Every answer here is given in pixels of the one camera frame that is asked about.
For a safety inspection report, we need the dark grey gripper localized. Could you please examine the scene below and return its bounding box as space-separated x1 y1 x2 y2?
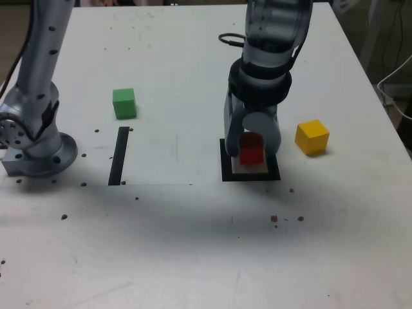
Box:
223 91 283 159

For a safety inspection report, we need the red cube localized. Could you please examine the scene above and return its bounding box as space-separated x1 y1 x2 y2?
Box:
239 131 266 166

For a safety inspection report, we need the yellow cube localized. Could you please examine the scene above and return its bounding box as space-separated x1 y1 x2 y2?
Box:
294 119 331 157

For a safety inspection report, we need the green cube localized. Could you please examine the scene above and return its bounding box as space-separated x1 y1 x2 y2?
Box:
112 88 138 120

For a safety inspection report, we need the black tape square outline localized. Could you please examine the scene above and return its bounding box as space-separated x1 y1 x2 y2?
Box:
219 138 281 183

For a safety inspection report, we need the black tape strip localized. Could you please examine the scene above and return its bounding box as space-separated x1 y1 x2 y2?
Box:
108 126 131 187

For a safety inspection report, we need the white cable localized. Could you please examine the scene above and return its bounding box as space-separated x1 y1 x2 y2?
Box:
377 53 412 121

